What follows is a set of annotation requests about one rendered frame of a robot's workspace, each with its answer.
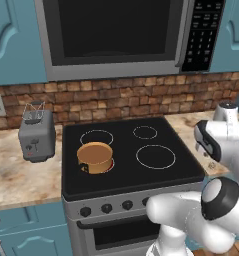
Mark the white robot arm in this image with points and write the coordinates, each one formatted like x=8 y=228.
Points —
x=187 y=213

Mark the orange saucepan with hot chocolate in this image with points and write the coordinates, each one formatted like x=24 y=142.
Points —
x=95 y=156

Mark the black hob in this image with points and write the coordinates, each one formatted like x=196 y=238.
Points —
x=131 y=173

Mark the black oven knob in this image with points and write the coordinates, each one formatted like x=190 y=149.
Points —
x=145 y=201
x=127 y=204
x=106 y=208
x=85 y=211

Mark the grey toaster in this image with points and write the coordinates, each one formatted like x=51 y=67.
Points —
x=37 y=136

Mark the stainless steel microwave oven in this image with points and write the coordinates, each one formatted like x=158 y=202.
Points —
x=114 y=30

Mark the teal drawer front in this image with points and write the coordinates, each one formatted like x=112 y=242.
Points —
x=27 y=216

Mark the teal base cupboard door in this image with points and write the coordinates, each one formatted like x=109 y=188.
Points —
x=37 y=243

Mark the teal wall cupboard door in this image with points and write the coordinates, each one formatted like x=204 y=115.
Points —
x=231 y=33
x=14 y=40

